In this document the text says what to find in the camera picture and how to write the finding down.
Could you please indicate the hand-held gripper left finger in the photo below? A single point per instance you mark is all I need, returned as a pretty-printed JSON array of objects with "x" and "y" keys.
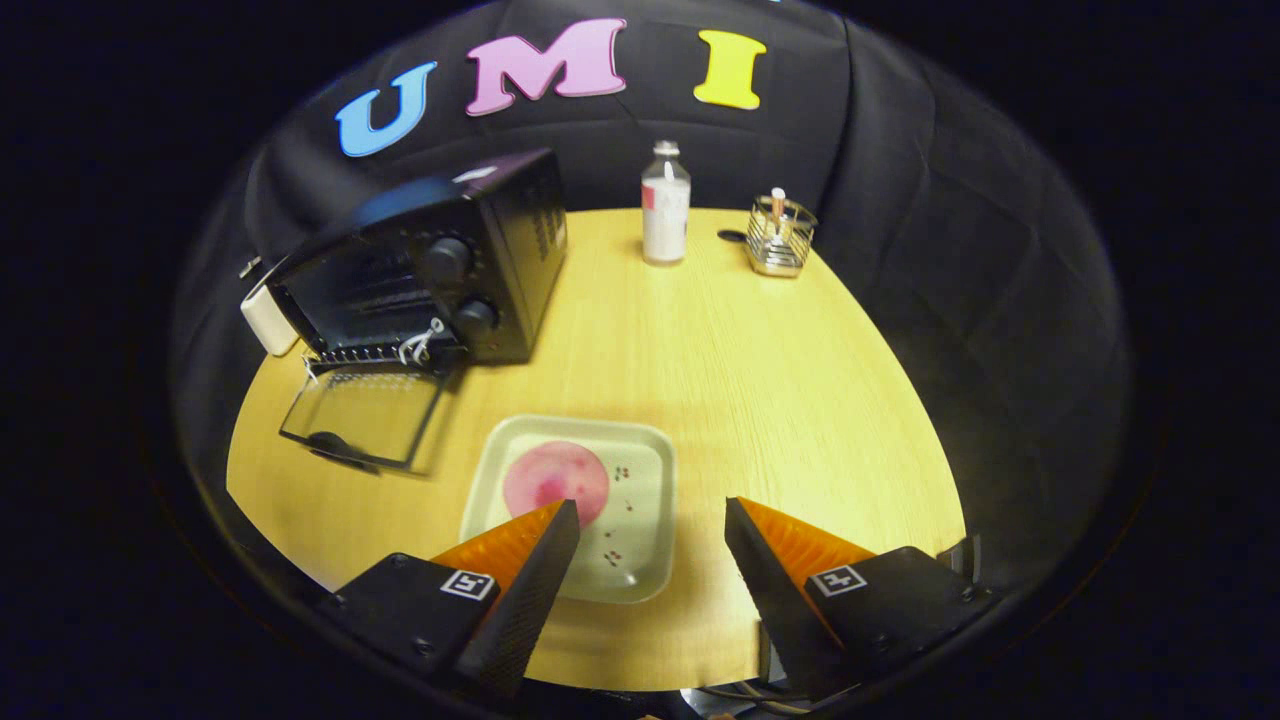
[{"x": 525, "y": 600}]

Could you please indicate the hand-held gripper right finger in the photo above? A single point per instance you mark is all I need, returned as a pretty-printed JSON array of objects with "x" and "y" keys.
[{"x": 775, "y": 600}]

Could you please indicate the pink round meat slice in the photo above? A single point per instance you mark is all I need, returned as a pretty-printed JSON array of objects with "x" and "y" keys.
[{"x": 555, "y": 475}]

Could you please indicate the white square tray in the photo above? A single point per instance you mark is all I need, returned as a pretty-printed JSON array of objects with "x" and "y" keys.
[{"x": 645, "y": 480}]

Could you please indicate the black toaster oven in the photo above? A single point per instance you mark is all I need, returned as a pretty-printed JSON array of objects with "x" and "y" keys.
[{"x": 520, "y": 230}]

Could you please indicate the white bread toaster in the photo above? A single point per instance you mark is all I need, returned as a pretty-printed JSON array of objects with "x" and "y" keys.
[{"x": 268, "y": 320}]

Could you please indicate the small black cap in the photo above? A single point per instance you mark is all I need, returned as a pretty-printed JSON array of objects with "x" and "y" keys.
[{"x": 732, "y": 236}]

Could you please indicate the small white orange stick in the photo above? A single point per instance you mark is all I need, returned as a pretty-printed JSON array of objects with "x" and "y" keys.
[{"x": 778, "y": 203}]

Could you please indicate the clear plastic bottle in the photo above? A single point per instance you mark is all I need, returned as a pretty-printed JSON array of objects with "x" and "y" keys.
[{"x": 665, "y": 215}]

